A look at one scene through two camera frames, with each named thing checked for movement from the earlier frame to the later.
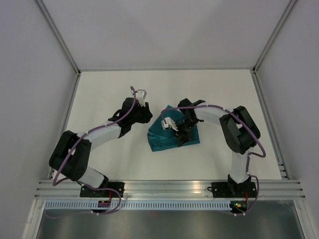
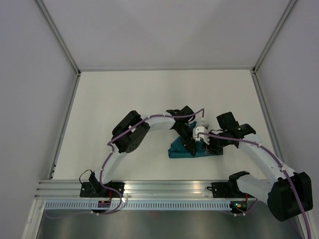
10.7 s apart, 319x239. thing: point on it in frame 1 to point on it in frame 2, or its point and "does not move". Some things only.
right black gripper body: (185, 127) to (216, 145)
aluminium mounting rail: (136, 189) does not move
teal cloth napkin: (160, 139) to (177, 149)
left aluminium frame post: (59, 41) does not move
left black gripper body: (142, 115) to (185, 133)
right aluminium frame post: (277, 32) does not move
